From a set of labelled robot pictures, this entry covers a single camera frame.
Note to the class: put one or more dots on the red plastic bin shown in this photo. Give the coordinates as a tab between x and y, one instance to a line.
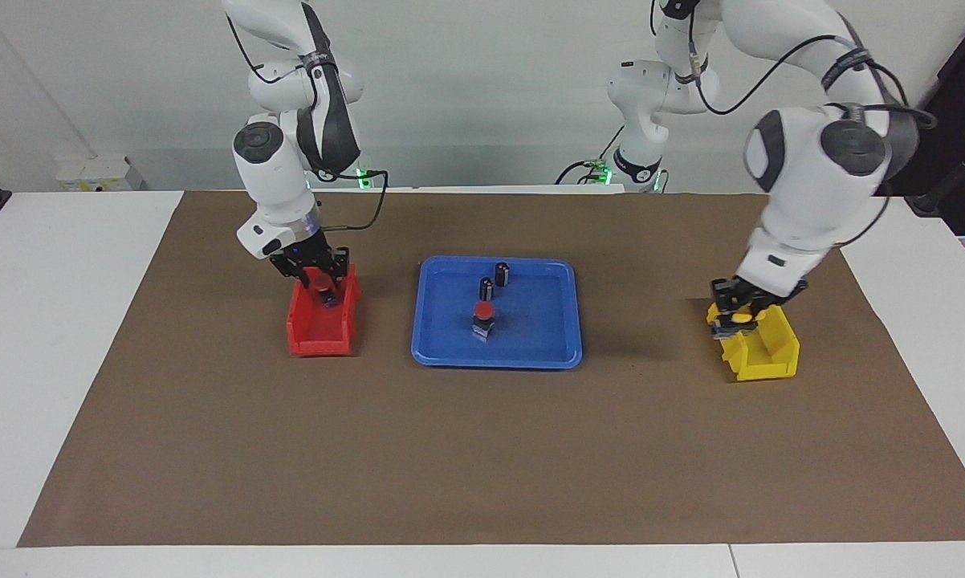
314	337

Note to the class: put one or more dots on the yellow plastic bin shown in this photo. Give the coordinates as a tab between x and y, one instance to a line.
771	361

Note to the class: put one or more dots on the black stand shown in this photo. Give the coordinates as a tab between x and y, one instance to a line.
964	160

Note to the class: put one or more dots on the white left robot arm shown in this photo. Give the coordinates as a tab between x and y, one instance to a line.
812	193

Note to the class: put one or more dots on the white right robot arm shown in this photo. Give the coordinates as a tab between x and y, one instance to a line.
278	185

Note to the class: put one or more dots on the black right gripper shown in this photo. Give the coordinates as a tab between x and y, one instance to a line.
310	257

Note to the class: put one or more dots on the blue plastic tray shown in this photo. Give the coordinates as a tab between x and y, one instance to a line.
531	329

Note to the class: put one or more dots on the black cylindrical capacitor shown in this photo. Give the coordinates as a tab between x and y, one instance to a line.
502	274
486	289

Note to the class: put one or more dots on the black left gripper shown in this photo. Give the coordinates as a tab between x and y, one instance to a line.
751	297

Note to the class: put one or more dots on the red push button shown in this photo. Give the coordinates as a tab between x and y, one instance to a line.
323	282
483	311

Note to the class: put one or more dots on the brown table mat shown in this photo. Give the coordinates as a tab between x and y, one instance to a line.
482	449

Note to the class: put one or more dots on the white power box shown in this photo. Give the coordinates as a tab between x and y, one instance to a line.
97	175

